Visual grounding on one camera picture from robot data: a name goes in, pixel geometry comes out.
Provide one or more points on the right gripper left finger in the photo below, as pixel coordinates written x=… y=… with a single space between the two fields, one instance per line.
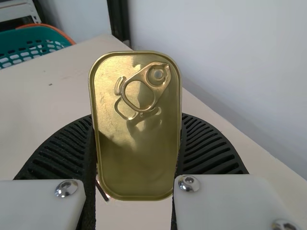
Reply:
x=55 y=155

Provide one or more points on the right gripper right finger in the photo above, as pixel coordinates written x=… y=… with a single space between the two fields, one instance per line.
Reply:
x=211 y=153

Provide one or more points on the gold rectangular tin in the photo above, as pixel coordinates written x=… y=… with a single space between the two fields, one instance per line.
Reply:
x=134 y=148

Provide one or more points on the teal shopping basket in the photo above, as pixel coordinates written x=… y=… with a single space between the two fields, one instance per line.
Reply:
x=24 y=36

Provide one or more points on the black post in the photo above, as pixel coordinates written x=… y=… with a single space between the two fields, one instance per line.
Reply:
x=120 y=19

